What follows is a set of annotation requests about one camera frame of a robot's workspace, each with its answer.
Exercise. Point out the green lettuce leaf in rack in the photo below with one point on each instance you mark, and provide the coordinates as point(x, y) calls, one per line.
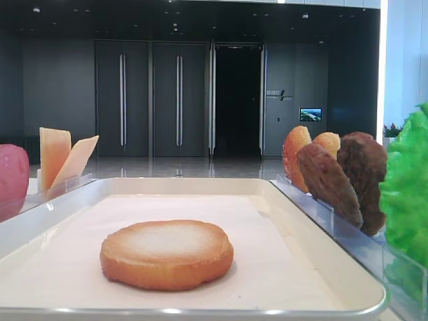
point(404, 201)

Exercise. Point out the cheese slice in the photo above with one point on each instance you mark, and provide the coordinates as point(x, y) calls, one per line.
point(76, 160)
point(55, 146)

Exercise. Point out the left cheese slice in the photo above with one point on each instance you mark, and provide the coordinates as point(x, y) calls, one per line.
point(55, 146)

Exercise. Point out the red tomato slice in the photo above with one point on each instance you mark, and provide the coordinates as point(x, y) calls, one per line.
point(14, 173)

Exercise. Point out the dark double doors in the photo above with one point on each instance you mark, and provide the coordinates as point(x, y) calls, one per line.
point(177, 99)

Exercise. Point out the wall display screen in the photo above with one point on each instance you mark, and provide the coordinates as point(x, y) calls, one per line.
point(310, 115)

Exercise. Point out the potted flowers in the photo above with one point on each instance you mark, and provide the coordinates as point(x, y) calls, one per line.
point(390, 133)

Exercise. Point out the clear acrylic rack right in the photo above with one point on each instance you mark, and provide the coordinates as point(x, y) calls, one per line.
point(368, 240)

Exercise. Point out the brown meat patty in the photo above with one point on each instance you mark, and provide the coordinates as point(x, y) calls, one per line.
point(326, 181)
point(364, 161)

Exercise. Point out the clear acrylic rack left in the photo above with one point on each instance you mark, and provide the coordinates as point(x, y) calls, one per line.
point(14, 208)

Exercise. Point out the brown meat patty rear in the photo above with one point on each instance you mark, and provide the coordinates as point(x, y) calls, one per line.
point(364, 161)

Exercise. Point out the white rectangular tray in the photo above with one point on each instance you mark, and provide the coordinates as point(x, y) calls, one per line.
point(285, 266)

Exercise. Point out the right cheese slice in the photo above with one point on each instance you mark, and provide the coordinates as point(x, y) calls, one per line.
point(76, 160)

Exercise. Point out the clear acrylic rack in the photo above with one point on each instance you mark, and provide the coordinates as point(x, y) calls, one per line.
point(368, 240)
point(14, 208)

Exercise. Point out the bread slice on tray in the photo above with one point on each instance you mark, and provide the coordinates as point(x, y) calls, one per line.
point(173, 255)

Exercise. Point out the brown meat patty front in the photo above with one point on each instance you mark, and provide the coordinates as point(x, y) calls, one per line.
point(326, 181)

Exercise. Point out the orange bread slice far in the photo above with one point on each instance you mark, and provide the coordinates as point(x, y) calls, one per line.
point(297, 138)

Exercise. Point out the orange bread slice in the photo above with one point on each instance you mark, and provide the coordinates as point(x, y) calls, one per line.
point(297, 138)
point(329, 141)

